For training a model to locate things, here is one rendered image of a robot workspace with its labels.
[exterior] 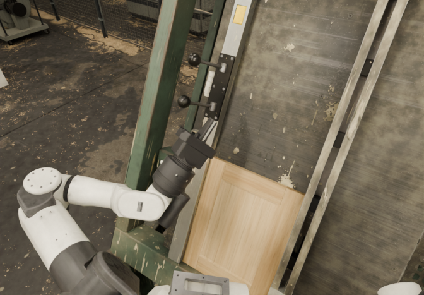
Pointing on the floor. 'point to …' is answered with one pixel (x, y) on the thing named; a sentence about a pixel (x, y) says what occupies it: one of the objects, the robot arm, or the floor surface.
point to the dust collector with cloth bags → (17, 11)
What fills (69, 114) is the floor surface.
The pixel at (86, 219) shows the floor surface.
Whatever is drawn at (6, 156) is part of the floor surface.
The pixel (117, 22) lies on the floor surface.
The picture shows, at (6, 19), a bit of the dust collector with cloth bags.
